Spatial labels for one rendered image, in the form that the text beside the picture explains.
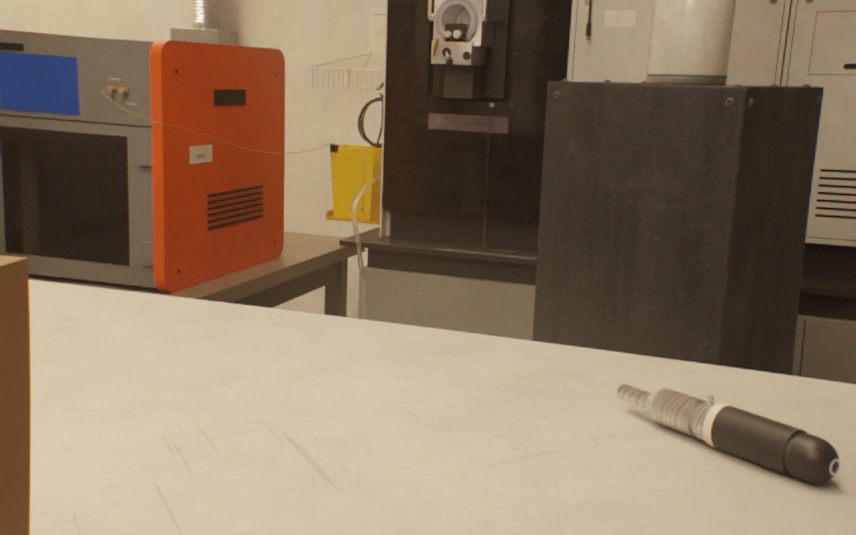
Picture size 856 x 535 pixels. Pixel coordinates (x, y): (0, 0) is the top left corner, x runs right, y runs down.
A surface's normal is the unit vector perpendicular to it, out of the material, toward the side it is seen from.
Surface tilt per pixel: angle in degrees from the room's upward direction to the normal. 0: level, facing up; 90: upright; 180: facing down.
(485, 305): 90
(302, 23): 90
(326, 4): 90
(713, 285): 90
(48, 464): 0
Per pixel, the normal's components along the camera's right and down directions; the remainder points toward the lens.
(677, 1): -0.61, 0.11
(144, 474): 0.04, -0.98
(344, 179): -0.37, 0.20
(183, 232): 0.94, 0.10
